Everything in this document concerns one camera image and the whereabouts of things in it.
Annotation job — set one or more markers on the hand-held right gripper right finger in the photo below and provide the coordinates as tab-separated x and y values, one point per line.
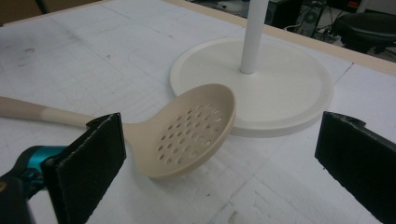
361	158

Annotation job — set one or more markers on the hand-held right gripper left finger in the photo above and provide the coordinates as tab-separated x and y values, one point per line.
84	168

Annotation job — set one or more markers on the beige slotted spoon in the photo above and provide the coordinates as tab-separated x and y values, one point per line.
186	130

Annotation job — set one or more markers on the white round stand with pole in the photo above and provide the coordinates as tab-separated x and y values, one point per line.
280	90

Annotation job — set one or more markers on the black office chair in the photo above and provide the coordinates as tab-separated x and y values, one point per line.
367	29

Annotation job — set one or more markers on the black computer case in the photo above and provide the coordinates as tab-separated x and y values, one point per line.
299	15

